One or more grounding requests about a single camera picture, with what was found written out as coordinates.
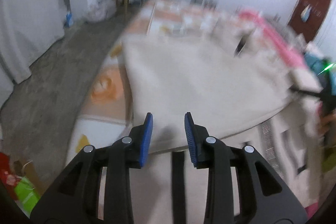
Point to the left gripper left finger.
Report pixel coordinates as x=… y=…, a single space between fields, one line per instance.
x=95 y=187

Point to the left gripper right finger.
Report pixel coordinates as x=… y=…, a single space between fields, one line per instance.
x=242 y=186

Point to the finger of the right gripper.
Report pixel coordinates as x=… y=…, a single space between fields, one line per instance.
x=323 y=96

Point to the cream jacket with black trim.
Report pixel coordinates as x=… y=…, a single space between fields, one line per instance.
x=239 y=99

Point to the blue patterned pillow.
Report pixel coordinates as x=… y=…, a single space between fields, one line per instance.
x=323 y=68

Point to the pink floral blanket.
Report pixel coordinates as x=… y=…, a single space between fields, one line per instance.
x=291 y=57

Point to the green plastic bag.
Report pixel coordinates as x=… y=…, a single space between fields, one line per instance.
x=26 y=194

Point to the checkered ginkgo bed sheet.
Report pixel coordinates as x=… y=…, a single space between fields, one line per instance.
x=157 y=29

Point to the red patterned bag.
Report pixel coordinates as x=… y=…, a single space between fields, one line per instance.
x=7 y=178

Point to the small blue bottle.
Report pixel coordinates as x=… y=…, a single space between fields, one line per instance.
x=69 y=20

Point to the white plastic bag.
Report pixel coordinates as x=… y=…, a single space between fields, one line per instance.
x=101 y=11

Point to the white curtain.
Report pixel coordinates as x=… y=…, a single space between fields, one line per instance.
x=28 y=29

